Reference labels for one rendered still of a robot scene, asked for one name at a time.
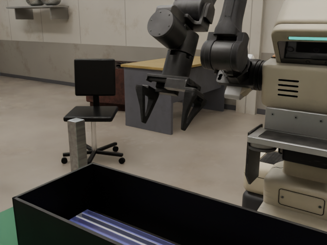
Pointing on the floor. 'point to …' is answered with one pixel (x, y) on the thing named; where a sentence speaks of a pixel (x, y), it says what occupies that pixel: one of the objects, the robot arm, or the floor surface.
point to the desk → (214, 99)
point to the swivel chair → (90, 80)
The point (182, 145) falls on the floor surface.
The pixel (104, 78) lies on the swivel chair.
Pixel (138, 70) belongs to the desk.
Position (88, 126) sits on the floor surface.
